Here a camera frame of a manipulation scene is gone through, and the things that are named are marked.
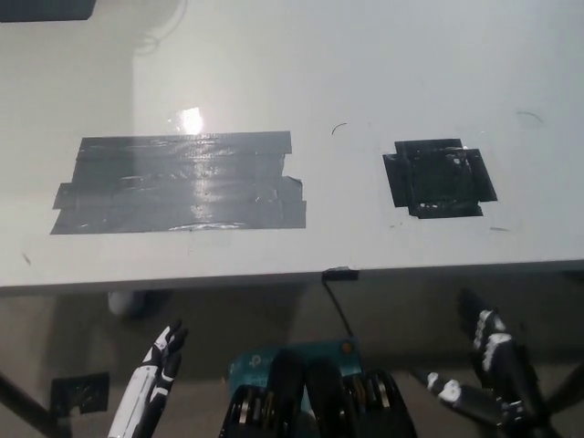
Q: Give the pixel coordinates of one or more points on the teal router box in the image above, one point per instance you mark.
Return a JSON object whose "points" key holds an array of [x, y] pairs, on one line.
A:
{"points": [[328, 351]]}

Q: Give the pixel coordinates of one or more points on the black tape strip on table edge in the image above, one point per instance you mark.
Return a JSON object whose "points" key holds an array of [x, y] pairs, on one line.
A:
{"points": [[340, 274]]}

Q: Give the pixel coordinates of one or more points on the flat black box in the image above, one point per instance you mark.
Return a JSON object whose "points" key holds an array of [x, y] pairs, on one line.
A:
{"points": [[45, 9]]}

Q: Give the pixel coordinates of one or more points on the robot left hand white and black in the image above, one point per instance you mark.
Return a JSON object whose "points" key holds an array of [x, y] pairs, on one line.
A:
{"points": [[146, 388]]}

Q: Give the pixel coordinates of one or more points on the black ribbed robot torso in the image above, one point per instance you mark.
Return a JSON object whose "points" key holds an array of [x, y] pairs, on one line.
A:
{"points": [[319, 401]]}

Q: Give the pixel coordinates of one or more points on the black floor tape patch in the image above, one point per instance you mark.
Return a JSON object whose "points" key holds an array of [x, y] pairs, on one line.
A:
{"points": [[80, 390]]}

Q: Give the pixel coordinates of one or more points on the robot right hand white and black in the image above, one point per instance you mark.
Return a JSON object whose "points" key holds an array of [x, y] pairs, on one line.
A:
{"points": [[497, 365]]}

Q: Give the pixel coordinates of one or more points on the large grey duct tape patch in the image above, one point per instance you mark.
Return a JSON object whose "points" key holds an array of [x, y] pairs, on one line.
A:
{"points": [[182, 182]]}

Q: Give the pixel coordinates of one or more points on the white round object under table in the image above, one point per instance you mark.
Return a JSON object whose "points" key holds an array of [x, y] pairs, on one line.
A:
{"points": [[128, 303]]}

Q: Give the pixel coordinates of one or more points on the dark metal table leg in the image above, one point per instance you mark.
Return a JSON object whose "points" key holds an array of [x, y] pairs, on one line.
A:
{"points": [[568, 385], [27, 406]]}

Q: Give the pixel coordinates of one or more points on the small black tape square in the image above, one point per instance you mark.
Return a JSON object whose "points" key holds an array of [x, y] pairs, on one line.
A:
{"points": [[438, 178]]}

